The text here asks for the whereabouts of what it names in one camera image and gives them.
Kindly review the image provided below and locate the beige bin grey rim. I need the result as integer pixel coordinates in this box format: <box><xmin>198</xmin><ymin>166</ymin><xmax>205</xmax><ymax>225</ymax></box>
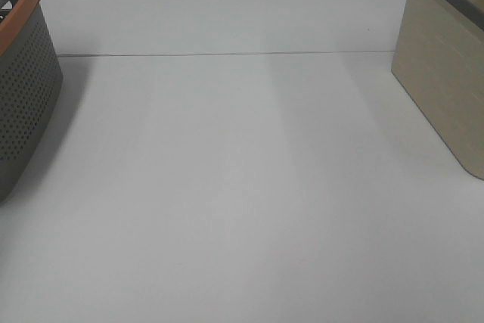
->
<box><xmin>391</xmin><ymin>0</ymin><xmax>483</xmax><ymax>179</ymax></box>

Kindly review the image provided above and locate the grey perforated basket orange rim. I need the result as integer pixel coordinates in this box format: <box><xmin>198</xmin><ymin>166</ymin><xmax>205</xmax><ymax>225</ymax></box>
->
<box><xmin>1</xmin><ymin>0</ymin><xmax>64</xmax><ymax>200</ymax></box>

